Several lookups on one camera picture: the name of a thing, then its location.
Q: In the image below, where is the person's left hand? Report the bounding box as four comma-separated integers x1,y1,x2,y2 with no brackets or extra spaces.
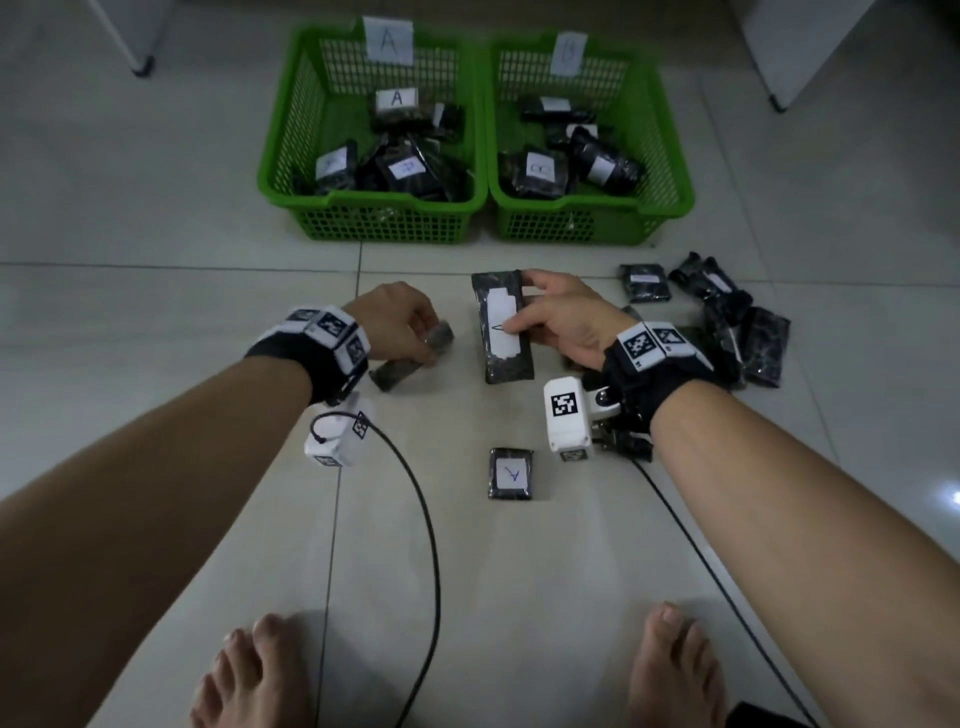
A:
341,281,444,369

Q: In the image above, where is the person's right hand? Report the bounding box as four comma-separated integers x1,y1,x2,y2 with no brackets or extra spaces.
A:
500,269,639,373

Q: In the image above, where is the green plastic basket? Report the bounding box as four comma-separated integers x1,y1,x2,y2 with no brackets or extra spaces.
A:
256,22,490,245
483,31,695,247

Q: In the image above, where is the person's right forearm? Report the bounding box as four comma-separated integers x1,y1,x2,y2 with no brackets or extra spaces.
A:
648,378,960,728

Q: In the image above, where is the person's left forearm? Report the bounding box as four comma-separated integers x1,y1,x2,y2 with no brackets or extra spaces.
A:
0,356,315,728

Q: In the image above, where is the person's right foot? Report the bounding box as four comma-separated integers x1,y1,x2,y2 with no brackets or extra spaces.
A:
627,602,729,728

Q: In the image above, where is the white desk cabinet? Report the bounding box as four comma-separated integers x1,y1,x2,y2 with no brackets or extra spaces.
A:
731,0,879,114

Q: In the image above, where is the white desk side panel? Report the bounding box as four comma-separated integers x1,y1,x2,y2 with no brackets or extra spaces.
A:
82,0,178,79

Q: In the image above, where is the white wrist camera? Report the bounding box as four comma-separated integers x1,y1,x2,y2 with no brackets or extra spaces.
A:
543,377,624,463
303,408,373,469

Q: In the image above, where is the black camera cable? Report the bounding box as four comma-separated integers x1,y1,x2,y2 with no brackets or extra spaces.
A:
309,408,444,728
599,419,823,728

